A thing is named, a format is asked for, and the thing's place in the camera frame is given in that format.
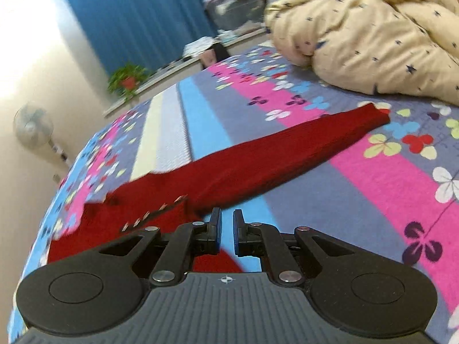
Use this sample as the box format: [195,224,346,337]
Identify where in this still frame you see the white folded clothes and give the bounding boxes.
[183,38,212,58]

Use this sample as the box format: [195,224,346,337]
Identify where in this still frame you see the black bag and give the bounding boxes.
[211,41,232,61]

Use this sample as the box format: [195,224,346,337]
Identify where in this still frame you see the large clear storage box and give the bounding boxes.
[204,0,268,31]

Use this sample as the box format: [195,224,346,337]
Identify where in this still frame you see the window sill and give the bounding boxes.
[104,25,269,115]

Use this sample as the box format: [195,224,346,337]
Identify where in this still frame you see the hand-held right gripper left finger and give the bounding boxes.
[95,207,223,287]

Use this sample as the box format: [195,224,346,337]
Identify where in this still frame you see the red knitted sweater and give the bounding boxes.
[46,102,391,275]

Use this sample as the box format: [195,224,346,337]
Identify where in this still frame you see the flower-printed striped blanket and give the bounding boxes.
[7,38,459,344]

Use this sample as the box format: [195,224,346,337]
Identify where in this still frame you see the blue curtain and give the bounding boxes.
[66,0,237,76]

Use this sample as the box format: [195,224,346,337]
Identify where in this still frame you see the white standing fan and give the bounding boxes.
[12,102,70,167]

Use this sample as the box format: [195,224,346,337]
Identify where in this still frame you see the cream star-printed duvet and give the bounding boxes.
[263,0,459,106]

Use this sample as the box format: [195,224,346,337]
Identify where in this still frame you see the potted green plant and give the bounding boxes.
[108,62,151,103]

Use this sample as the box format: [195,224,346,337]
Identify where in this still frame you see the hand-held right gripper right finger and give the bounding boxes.
[232,209,363,287]

